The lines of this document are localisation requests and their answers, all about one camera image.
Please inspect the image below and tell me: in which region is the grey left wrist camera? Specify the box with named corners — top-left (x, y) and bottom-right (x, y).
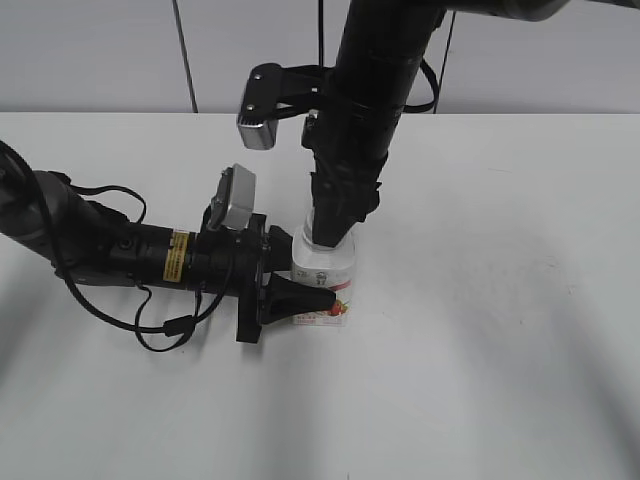
top-left (207, 163), bottom-right (256, 231)

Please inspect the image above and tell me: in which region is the white strawberry yogurt bottle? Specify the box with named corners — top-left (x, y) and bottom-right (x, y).
top-left (290, 209), bottom-right (356, 327)

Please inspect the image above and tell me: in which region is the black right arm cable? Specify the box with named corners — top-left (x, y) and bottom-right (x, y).
top-left (314, 0), bottom-right (456, 114)

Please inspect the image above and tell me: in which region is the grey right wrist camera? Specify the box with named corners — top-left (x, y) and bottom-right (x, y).
top-left (236, 63), bottom-right (331, 151)

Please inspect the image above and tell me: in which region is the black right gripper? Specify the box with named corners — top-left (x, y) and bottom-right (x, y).
top-left (302, 99), bottom-right (400, 248)

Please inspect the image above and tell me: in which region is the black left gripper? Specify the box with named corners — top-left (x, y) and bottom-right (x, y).
top-left (199, 214), bottom-right (336, 344)

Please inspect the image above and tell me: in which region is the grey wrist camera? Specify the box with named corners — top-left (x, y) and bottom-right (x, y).
top-left (207, 163), bottom-right (256, 231)
top-left (236, 63), bottom-right (331, 151)

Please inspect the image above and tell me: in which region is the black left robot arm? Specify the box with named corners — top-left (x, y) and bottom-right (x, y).
top-left (1, 146), bottom-right (337, 344)

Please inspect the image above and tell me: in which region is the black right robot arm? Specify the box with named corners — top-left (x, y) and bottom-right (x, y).
top-left (302, 0), bottom-right (565, 248)

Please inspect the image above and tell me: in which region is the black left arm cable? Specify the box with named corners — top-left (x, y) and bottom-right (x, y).
top-left (34, 184), bottom-right (226, 353)

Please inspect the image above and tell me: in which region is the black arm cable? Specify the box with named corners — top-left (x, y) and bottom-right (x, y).
top-left (314, 0), bottom-right (456, 114)
top-left (34, 184), bottom-right (226, 353)

